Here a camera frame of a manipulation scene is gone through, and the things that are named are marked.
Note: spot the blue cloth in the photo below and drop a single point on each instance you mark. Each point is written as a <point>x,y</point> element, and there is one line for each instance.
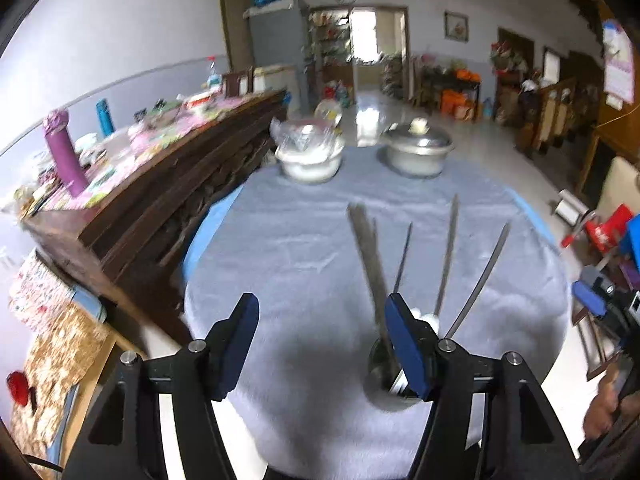
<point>629,246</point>

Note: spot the person's right hand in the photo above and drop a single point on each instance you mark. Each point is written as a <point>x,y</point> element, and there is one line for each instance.
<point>599,417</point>

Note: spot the red plastic child chair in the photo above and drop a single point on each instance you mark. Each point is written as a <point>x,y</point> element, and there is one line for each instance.
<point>606,234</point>

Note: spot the white bowl with plastic cover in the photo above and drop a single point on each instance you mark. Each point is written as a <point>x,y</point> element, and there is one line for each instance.
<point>309,150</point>

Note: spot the teal thermos bottle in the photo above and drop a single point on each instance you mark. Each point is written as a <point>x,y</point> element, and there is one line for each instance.
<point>105,118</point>

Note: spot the red round object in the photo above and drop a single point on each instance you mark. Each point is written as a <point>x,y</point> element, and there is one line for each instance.
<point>18,386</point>

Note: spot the purple thermos bottle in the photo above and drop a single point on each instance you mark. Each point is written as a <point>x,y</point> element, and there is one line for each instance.
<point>62,150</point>

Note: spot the grey round tablecloth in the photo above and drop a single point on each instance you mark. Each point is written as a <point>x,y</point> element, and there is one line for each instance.
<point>300,392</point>

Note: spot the white chest freezer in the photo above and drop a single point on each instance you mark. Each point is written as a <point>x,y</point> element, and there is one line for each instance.
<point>279,77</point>

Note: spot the aluminium pot with lid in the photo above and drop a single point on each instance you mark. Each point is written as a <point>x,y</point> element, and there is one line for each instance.
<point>417,148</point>

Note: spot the dark carved wooden sideboard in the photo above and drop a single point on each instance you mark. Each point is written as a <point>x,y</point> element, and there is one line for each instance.
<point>126,247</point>

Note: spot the patterned paper gift bag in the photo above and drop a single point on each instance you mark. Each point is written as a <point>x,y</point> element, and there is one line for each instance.
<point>38,296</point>

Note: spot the grey metal utensil holder cup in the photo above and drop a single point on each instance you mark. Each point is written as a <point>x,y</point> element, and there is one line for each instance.
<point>385,384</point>

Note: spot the beige armchair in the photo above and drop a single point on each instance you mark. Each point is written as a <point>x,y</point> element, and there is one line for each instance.
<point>620,187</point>

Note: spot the dark wooden side table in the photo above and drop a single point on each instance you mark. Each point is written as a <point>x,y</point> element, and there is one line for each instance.
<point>429,81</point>

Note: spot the white small step stool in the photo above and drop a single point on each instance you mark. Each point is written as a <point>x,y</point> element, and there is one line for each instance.
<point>570,208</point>

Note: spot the clear water bottle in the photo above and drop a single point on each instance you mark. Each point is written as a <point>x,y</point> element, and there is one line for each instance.
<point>214,78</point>

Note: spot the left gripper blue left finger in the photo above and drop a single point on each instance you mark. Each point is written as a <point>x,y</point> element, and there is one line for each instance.
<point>228,343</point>

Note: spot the framed flower picture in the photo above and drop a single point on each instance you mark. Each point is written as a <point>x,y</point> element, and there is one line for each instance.
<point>456,26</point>

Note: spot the gold patterned cloth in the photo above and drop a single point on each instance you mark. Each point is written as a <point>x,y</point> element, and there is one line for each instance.
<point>58,359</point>

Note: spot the small electric fan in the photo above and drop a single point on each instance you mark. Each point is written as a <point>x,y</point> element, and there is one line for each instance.
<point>329,110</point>

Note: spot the dark wooden chopstick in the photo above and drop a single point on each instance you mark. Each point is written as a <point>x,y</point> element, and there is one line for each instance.
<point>403,259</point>
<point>446,264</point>
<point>366,236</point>
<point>481,282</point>

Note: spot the wall calendar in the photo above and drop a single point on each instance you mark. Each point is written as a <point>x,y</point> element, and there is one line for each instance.
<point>618,62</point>

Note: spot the orange box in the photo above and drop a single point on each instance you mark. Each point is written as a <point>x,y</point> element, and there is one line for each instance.
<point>450,100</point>

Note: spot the white plastic spoon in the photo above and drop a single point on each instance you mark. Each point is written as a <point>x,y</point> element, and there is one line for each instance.
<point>429,318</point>

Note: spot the grey refrigerator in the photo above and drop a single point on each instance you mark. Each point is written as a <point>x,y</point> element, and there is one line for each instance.
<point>281,36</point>

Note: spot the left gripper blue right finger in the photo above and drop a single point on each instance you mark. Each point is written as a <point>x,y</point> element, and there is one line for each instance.
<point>414,343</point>

